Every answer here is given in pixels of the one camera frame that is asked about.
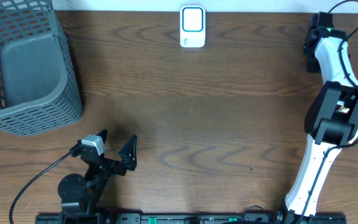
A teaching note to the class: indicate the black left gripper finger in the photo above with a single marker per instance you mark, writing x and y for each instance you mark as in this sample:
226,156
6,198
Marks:
102,136
128,153

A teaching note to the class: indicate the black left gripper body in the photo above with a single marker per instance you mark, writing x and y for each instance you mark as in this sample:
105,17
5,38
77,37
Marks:
110,167

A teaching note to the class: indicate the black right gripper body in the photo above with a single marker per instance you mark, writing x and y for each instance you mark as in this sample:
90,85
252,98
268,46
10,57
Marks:
311,62

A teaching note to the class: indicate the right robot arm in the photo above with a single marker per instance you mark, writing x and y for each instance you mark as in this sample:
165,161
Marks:
331,123

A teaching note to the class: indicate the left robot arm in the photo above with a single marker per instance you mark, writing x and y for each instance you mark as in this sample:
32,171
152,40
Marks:
80,194

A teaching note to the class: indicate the white barcode scanner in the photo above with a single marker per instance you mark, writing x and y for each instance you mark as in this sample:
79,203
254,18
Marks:
192,26

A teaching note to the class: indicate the grey plastic mesh basket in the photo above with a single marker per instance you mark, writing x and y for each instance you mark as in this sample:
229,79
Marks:
38,88

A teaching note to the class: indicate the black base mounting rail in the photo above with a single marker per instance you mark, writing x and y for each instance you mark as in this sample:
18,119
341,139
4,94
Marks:
135,218

